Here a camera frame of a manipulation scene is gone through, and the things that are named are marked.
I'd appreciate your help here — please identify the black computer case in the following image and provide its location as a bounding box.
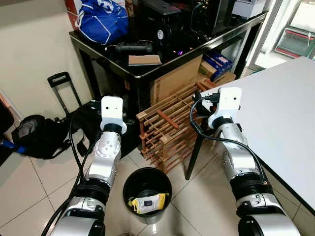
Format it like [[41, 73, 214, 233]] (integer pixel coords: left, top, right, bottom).
[[135, 0, 198, 50]]

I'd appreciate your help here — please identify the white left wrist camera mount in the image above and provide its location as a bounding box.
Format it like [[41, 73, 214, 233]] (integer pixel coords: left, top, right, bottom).
[[100, 96, 128, 135]]

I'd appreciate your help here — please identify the red grey tray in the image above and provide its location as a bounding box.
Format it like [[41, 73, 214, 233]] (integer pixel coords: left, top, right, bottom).
[[274, 27, 315, 59]]

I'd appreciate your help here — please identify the blue printed box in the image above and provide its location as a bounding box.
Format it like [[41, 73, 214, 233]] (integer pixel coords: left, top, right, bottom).
[[202, 49, 235, 82]]

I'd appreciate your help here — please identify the brown cardboard box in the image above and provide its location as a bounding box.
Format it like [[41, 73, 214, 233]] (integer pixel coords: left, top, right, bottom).
[[150, 55, 204, 105]]

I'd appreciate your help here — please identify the black round rubbish bin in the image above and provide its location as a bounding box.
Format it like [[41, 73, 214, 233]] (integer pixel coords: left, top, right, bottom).
[[123, 167, 173, 225]]

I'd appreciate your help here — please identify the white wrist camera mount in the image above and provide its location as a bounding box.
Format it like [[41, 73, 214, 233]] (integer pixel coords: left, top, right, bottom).
[[100, 96, 128, 135], [207, 87, 243, 130]]

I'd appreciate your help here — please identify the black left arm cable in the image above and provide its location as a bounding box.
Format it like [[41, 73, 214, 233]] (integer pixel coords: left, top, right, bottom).
[[42, 104, 104, 236]]

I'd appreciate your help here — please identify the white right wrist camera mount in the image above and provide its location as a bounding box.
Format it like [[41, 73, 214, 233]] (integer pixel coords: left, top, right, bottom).
[[207, 87, 243, 130]]

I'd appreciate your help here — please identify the blue fabric bag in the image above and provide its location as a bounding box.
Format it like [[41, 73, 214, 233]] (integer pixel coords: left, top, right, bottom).
[[77, 0, 130, 45]]

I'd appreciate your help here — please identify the black cylindrical handheld device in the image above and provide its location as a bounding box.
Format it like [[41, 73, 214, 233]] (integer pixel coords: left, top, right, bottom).
[[105, 41, 155, 55]]

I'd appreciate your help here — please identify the black trolley handle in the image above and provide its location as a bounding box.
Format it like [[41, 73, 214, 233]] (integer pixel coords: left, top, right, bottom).
[[47, 71, 85, 119]]

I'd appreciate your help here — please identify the black table leg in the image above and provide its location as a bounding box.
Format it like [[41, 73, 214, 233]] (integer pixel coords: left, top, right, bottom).
[[185, 130, 206, 180]]

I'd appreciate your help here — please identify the black glass top desk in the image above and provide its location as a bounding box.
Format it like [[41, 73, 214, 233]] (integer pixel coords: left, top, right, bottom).
[[69, 11, 269, 116]]

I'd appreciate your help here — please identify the wooden slatted rack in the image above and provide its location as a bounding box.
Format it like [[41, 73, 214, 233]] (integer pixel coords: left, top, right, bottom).
[[136, 79, 223, 174]]

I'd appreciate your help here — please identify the yellow white trash packet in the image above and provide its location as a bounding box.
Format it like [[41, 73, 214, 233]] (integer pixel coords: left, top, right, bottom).
[[128, 193, 168, 215]]

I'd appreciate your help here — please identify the black backpack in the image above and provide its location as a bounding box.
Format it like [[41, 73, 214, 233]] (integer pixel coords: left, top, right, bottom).
[[10, 114, 72, 159]]

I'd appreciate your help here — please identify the white box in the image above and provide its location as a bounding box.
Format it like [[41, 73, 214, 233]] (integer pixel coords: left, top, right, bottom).
[[231, 0, 267, 20]]

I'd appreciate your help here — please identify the flat brown cardboard piece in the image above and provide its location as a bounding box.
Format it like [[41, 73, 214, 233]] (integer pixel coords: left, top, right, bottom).
[[128, 54, 162, 67]]

